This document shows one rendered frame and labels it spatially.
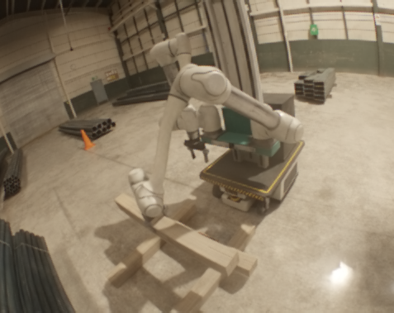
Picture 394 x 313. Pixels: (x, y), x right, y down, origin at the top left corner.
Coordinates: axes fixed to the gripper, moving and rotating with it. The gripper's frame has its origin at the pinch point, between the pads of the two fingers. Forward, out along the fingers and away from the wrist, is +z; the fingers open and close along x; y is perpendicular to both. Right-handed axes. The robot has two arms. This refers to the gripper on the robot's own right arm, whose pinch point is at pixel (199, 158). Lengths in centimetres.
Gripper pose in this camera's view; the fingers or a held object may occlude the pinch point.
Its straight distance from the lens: 144.4
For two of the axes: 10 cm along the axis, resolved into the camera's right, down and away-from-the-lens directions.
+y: 6.8, -4.8, 5.6
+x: -7.0, -1.8, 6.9
